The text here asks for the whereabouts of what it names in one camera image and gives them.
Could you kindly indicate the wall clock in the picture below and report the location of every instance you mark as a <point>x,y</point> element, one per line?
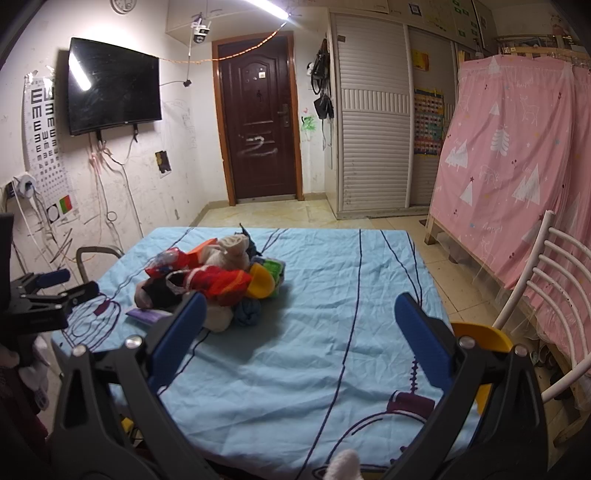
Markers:
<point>123,7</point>

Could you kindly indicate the white metal chair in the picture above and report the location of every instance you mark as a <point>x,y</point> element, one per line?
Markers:
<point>556,273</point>

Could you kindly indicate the red snack packet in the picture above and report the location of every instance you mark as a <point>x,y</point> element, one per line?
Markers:
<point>219,286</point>

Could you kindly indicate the colourful wall chart poster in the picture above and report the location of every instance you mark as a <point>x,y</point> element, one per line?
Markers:
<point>429,119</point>

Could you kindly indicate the beige cloth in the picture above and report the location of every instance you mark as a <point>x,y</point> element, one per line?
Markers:
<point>218,318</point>

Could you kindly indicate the black wall television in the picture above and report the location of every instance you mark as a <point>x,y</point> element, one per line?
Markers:
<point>109,86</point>

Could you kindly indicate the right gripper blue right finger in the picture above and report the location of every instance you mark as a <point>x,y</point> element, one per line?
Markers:
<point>430,339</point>

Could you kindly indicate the white gloved right hand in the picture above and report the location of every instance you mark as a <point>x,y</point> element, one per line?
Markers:
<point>344,466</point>

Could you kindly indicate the black bags on hook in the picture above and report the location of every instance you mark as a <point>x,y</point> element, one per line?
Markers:
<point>320,77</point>

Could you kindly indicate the yellow plastic bowl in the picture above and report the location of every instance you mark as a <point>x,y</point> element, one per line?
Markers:
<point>262,284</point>

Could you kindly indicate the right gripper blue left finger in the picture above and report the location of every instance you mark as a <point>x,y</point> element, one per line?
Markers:
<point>169,340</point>

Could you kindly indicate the eye chart poster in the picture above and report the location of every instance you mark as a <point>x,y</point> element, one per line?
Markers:
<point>44,162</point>

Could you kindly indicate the light blue bed sheet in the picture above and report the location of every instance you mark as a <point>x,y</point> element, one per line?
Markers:
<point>325,366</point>

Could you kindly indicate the pink tree-print curtain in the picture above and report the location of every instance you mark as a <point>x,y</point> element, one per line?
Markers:
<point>518,146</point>

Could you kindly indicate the dark brown wooden door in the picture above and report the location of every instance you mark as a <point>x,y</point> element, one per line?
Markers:
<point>257,116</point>

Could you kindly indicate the white security camera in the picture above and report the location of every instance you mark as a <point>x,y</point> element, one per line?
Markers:
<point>199,30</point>

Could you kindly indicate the purple flat packet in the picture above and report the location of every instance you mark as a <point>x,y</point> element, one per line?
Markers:
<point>147,316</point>

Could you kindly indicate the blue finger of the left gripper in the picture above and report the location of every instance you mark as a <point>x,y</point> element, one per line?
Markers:
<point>83,293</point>
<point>53,278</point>

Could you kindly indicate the white wall power adapter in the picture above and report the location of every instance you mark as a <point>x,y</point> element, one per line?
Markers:
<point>25,186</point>

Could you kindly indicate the green purple knitted cloth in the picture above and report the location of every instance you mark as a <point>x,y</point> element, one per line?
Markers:
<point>276,269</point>

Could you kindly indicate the white louvered wardrobe door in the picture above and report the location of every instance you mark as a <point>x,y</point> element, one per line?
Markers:
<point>374,114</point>

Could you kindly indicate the yellow plastic bin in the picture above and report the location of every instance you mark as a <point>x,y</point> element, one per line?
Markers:
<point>488,339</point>

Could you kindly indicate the blue knitted ball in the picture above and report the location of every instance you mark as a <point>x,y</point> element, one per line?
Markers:
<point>247,312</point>

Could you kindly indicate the orange box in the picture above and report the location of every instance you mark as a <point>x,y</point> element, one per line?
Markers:
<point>196,251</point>

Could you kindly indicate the cream knitted sweater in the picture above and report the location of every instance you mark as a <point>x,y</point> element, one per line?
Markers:
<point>228,253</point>

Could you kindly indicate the metal chair frame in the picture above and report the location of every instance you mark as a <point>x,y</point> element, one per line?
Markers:
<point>91,254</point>

